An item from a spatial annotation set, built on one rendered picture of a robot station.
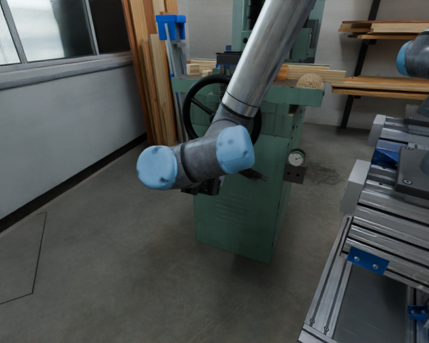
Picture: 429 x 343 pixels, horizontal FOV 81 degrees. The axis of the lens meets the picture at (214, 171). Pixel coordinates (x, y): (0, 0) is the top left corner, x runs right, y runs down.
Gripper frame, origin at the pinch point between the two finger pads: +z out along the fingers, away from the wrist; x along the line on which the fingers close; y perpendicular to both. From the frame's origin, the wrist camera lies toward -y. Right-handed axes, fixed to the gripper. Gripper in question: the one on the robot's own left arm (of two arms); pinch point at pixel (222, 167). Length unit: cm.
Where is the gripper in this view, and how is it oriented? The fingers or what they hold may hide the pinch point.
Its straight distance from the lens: 74.3
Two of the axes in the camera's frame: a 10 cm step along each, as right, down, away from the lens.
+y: -2.0, 9.8, 0.3
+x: 9.2, 2.0, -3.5
